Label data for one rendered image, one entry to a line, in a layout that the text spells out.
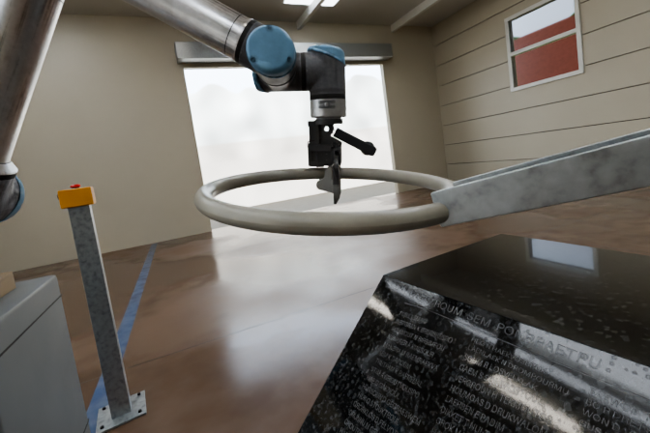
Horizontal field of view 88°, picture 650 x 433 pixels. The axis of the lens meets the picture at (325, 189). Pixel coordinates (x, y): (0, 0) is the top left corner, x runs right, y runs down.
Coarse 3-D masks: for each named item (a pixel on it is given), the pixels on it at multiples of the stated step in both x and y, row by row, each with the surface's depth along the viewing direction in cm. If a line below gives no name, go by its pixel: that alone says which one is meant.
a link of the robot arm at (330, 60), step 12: (312, 48) 78; (324, 48) 77; (336, 48) 78; (312, 60) 78; (324, 60) 78; (336, 60) 78; (312, 72) 78; (324, 72) 78; (336, 72) 79; (312, 84) 80; (324, 84) 79; (336, 84) 79; (312, 96) 81; (324, 96) 79; (336, 96) 80
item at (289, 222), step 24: (312, 168) 86; (360, 168) 85; (216, 192) 63; (216, 216) 46; (240, 216) 44; (264, 216) 42; (288, 216) 41; (312, 216) 41; (336, 216) 41; (360, 216) 41; (384, 216) 41; (408, 216) 42; (432, 216) 44
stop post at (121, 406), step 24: (72, 192) 146; (72, 216) 147; (96, 240) 152; (96, 264) 152; (96, 288) 152; (96, 312) 152; (96, 336) 152; (120, 360) 157; (120, 384) 157; (120, 408) 157; (144, 408) 160; (96, 432) 148
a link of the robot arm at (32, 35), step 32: (0, 0) 71; (32, 0) 73; (64, 0) 80; (0, 32) 72; (32, 32) 75; (0, 64) 73; (32, 64) 77; (0, 96) 74; (0, 128) 76; (0, 160) 79; (0, 192) 80
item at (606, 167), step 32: (544, 160) 48; (576, 160) 37; (608, 160) 35; (640, 160) 34; (448, 192) 46; (480, 192) 43; (512, 192) 41; (544, 192) 39; (576, 192) 37; (608, 192) 36; (448, 224) 46
